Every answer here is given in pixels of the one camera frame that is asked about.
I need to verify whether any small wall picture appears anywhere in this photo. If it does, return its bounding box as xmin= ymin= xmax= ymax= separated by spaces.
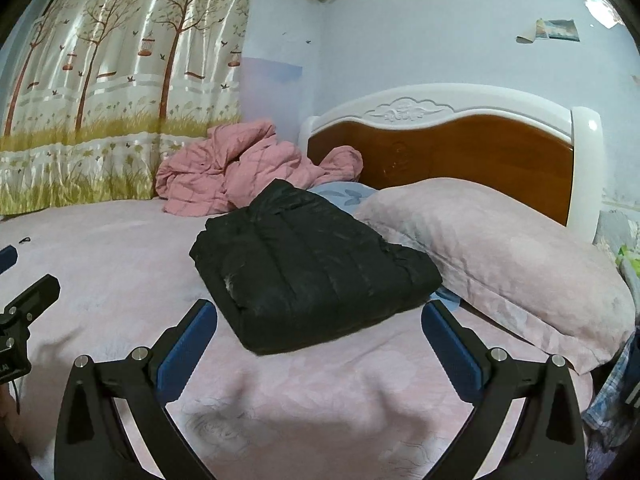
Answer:
xmin=517 ymin=19 xmax=581 ymax=43

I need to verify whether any grey cloth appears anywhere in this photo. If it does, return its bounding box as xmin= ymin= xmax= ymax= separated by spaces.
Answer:
xmin=594 ymin=209 xmax=638 ymax=261

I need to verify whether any bed with pink sheet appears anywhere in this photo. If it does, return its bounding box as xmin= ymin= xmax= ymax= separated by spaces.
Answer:
xmin=0 ymin=197 xmax=601 ymax=480

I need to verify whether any pink quilt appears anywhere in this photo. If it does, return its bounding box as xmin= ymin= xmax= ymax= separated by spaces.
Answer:
xmin=155 ymin=121 xmax=364 ymax=217

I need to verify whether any pink pillow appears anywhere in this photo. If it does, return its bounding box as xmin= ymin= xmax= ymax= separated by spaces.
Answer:
xmin=354 ymin=176 xmax=637 ymax=376

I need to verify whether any tree print curtain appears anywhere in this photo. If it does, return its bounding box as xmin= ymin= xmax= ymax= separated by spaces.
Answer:
xmin=0 ymin=0 xmax=261 ymax=216

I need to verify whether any black down jacket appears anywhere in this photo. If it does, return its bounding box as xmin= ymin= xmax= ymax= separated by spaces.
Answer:
xmin=189 ymin=178 xmax=443 ymax=357

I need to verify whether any blue floral pillow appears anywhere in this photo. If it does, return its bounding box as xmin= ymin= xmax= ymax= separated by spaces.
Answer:
xmin=307 ymin=181 xmax=463 ymax=313

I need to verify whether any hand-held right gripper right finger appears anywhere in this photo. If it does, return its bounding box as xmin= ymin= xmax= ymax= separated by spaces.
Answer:
xmin=421 ymin=300 xmax=587 ymax=480

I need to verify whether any white wall sticker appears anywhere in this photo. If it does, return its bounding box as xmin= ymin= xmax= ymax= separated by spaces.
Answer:
xmin=582 ymin=0 xmax=626 ymax=29

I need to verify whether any green packet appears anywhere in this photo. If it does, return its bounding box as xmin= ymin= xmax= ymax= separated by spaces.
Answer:
xmin=616 ymin=244 xmax=640 ymax=273

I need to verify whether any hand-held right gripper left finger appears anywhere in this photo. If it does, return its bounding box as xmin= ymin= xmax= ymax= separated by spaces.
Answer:
xmin=54 ymin=299 xmax=218 ymax=480

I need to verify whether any white and brown headboard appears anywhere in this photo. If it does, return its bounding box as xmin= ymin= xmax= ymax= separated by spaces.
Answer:
xmin=299 ymin=84 xmax=604 ymax=246

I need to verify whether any plaid cloth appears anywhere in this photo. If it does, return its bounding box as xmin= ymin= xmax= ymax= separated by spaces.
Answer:
xmin=582 ymin=330 xmax=640 ymax=480

